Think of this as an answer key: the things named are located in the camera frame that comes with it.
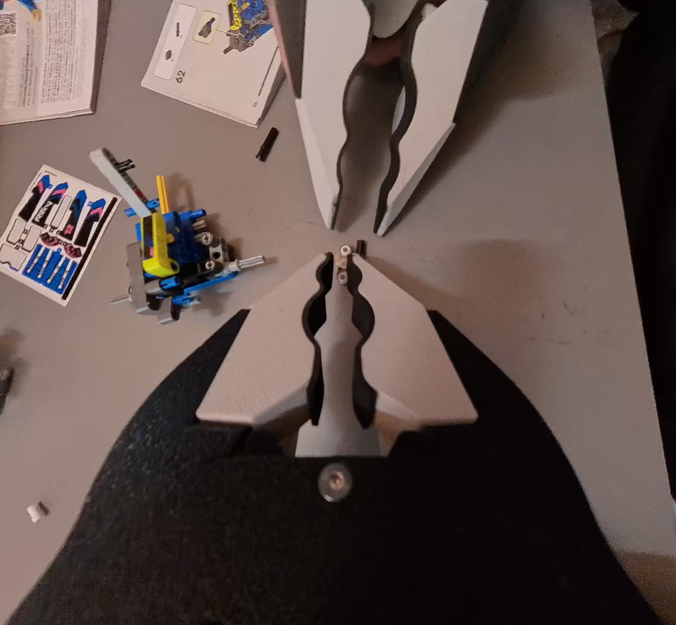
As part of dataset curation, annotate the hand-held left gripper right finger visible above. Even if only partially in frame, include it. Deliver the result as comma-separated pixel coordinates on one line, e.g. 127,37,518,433
349,254,480,456

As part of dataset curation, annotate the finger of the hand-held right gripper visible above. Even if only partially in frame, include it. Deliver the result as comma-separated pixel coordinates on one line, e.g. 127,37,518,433
271,0,371,231
373,0,531,238

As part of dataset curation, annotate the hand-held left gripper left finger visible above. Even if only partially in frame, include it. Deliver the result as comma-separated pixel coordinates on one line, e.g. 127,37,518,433
194,252,334,456

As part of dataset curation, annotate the small black lego connector piece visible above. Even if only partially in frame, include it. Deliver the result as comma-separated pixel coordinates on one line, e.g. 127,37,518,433
335,239,368,288

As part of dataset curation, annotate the small black lego pin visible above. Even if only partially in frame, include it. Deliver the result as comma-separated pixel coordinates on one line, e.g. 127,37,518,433
256,127,280,163

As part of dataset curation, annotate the open lego instruction booklet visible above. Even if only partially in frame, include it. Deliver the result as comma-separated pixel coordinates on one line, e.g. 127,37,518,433
140,0,287,127

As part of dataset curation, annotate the blue yellow grey lego model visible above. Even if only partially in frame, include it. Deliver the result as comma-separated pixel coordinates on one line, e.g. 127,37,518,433
89,147,266,326

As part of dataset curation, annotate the lego sticker sheet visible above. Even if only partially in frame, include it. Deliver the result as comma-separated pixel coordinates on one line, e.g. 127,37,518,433
0,164,121,308

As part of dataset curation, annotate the person's right hand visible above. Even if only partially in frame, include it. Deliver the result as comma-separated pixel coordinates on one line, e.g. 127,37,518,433
369,32,413,68

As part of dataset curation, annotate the thick printed text booklet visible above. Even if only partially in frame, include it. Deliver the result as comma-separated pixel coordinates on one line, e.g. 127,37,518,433
0,0,115,125

